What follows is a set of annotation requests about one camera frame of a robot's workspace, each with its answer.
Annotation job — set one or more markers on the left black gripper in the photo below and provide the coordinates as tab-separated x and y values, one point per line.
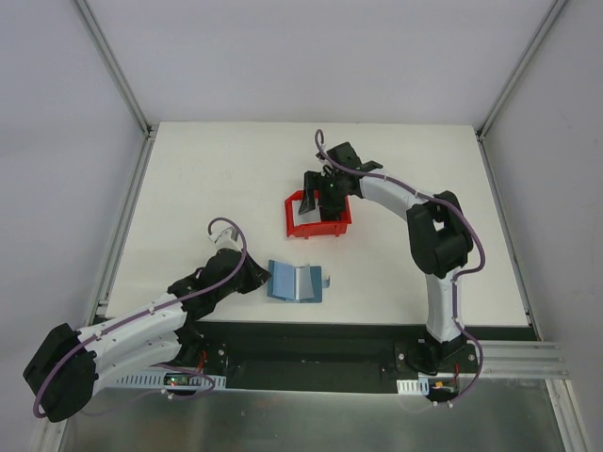
250	275

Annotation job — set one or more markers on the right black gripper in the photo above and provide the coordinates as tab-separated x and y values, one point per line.
322	192

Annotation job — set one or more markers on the white cable duct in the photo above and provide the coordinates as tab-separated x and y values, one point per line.
165	379
413	387

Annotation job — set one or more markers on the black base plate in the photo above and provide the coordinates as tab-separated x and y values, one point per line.
338	358

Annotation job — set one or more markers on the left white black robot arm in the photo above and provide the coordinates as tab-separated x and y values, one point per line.
71	366

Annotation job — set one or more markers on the blue leather card holder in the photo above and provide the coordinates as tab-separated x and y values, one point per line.
297	284

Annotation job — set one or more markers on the red plastic bin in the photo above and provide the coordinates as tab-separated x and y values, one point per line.
311	224

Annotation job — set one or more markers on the right aluminium frame post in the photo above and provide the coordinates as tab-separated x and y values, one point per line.
538	38

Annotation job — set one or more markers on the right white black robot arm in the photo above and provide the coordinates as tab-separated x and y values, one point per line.
438	235

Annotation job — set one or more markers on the left white cable duct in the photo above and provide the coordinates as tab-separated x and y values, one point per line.
165	379

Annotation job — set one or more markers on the aluminium frame post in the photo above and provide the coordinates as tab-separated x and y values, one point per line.
538	38
112	65

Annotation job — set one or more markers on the left aluminium frame post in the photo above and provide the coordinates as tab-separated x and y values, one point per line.
112	65

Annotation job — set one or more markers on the right white cable duct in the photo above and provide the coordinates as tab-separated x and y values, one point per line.
413	387

